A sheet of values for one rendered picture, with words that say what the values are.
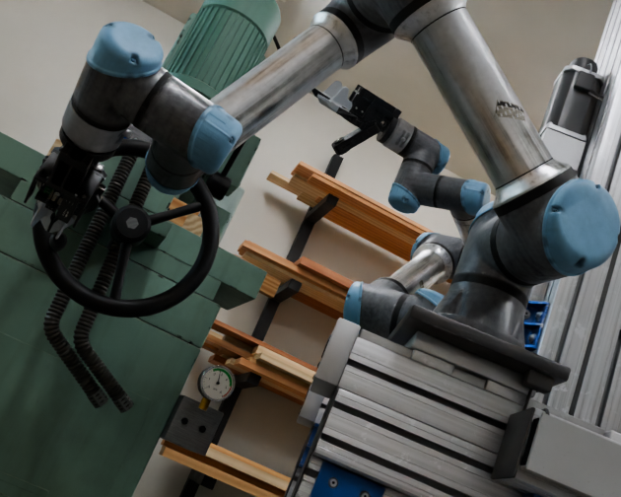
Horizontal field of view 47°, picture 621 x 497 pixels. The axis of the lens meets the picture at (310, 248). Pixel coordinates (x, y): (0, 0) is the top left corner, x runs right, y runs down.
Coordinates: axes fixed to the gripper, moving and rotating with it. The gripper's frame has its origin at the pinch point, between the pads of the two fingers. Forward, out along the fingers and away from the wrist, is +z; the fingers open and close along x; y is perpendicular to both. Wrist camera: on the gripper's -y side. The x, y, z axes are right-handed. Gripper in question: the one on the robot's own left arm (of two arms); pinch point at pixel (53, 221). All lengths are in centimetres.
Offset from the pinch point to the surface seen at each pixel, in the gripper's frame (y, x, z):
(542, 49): -233, 132, 13
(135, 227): -6.8, 10.6, 0.2
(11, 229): -12.2, -7.2, 20.2
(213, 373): -2.1, 34.5, 18.8
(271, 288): -34, 43, 25
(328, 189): -217, 91, 126
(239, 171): -67, 27, 27
